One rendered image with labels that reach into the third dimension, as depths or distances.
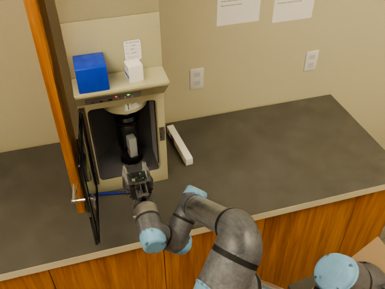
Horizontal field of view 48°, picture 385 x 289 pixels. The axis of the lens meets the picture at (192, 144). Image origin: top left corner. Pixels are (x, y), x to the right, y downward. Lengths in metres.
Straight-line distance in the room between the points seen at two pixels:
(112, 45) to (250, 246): 0.84
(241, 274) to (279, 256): 1.18
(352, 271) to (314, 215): 0.76
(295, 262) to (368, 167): 0.59
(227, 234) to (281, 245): 1.11
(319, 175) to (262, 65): 0.64
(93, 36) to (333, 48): 1.38
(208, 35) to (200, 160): 0.58
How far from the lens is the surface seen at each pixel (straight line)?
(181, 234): 1.38
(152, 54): 1.55
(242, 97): 2.33
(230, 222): 1.04
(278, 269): 2.27
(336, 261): 1.33
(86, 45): 1.50
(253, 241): 1.01
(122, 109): 1.67
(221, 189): 1.88
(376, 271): 1.48
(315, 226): 2.11
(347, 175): 2.06
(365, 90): 2.75
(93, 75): 1.43
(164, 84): 1.48
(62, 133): 1.57
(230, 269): 1.00
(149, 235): 1.30
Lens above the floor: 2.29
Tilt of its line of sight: 40 degrees down
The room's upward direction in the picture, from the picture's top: straight up
